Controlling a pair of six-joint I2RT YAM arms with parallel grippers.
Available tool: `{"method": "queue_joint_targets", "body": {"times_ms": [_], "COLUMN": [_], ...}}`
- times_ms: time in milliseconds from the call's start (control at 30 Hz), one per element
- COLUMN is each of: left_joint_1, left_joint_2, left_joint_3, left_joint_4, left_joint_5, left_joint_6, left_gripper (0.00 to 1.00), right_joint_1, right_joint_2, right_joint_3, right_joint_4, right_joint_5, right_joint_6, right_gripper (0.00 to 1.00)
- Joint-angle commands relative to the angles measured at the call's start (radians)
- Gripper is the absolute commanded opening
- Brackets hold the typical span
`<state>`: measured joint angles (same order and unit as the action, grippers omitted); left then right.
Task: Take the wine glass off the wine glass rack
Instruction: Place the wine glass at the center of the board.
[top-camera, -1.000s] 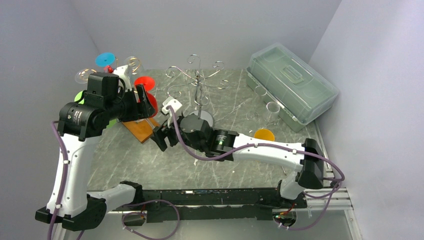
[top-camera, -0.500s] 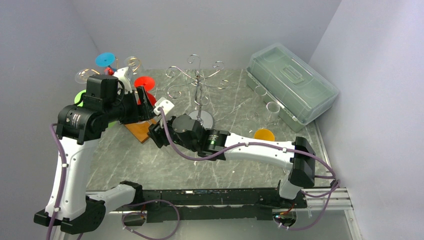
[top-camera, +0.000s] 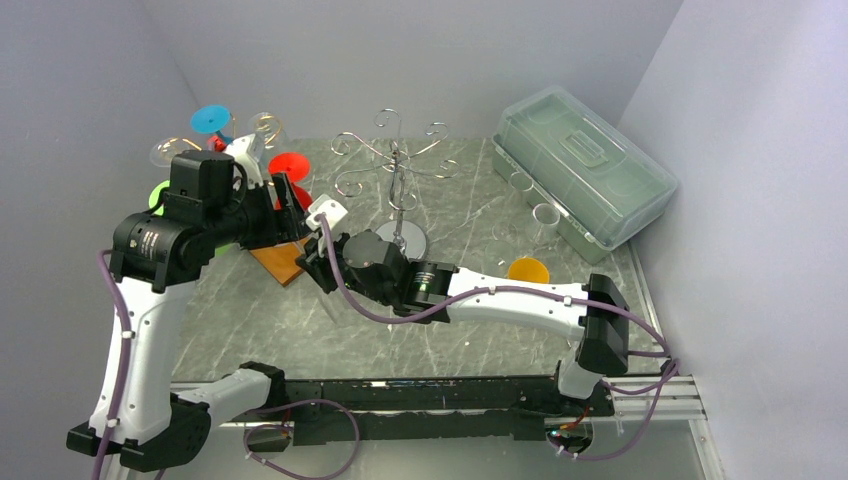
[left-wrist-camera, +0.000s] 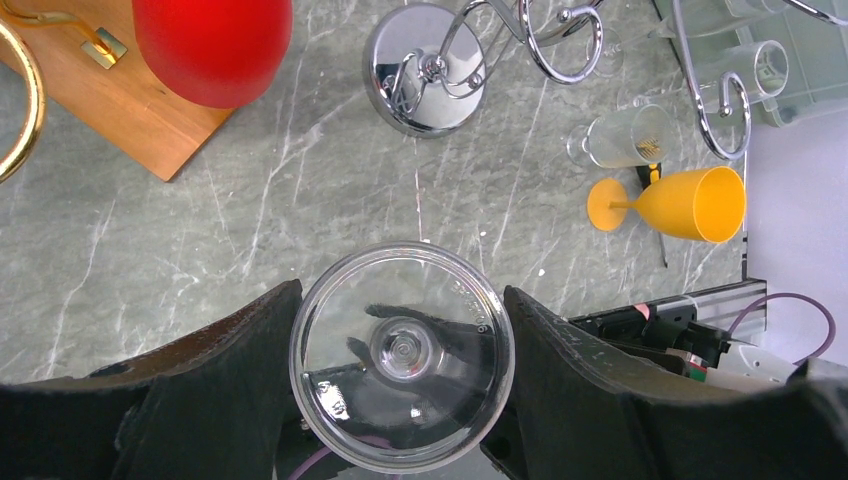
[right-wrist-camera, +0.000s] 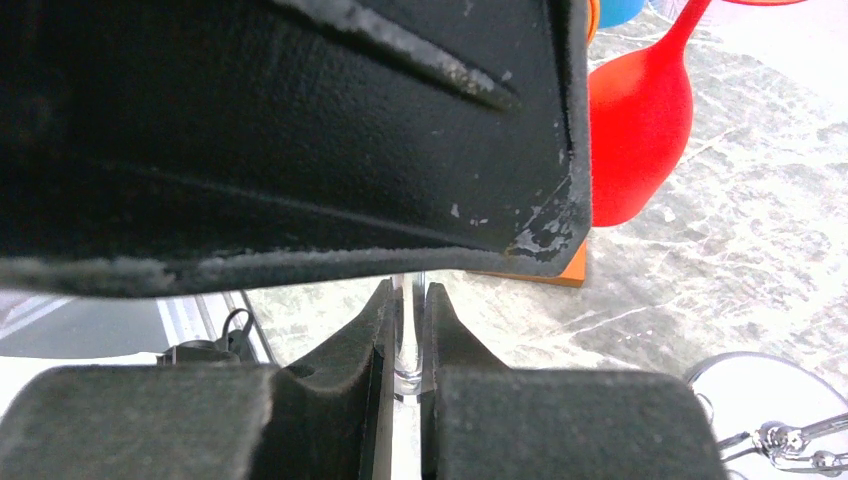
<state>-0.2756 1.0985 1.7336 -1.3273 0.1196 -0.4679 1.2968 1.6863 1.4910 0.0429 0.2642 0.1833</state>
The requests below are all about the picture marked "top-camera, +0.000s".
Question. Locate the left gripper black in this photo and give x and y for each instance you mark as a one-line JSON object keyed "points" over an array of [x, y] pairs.
{"points": [[278, 226]]}

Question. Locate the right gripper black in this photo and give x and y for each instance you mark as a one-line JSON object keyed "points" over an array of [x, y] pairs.
{"points": [[317, 264]]}

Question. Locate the red plastic wine glass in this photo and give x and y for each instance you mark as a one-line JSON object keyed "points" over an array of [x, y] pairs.
{"points": [[296, 167]]}

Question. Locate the clear wine glass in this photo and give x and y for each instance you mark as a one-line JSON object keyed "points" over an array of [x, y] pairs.
{"points": [[498, 255], [508, 213], [541, 229]]}

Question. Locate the orange plastic wine glass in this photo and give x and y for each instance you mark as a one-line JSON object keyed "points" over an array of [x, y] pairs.
{"points": [[528, 269]]}

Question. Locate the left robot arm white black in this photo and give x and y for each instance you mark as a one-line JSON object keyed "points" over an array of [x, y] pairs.
{"points": [[152, 270]]}

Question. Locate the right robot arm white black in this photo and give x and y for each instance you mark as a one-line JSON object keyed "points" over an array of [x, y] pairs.
{"points": [[383, 285]]}

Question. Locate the orange wooden rack base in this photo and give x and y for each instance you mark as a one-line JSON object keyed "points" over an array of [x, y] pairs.
{"points": [[280, 261]]}

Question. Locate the clear glass on gold rack back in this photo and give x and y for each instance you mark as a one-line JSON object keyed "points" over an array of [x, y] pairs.
{"points": [[269, 128]]}

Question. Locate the gold wine glass rack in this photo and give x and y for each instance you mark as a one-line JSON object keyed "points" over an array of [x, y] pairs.
{"points": [[219, 125]]}

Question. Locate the chrome wine glass rack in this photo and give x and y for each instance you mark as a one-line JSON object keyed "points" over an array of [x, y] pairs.
{"points": [[398, 162]]}

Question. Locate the blue plastic wine glass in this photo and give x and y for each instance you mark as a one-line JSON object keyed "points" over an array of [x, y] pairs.
{"points": [[211, 120]]}

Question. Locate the green plastic wine glass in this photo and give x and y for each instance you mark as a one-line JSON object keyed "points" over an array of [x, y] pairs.
{"points": [[156, 202]]}

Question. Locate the clear plastic storage box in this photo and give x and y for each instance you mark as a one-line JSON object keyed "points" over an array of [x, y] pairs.
{"points": [[605, 187]]}

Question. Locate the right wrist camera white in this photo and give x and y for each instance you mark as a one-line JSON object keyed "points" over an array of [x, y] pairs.
{"points": [[326, 216]]}

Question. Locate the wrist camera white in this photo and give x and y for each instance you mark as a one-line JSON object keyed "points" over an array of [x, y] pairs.
{"points": [[247, 151], [326, 216]]}

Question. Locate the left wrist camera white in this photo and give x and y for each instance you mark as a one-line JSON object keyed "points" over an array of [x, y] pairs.
{"points": [[247, 151]]}

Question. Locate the aluminium frame rail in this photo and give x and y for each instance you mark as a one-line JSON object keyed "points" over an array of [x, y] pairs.
{"points": [[653, 389]]}

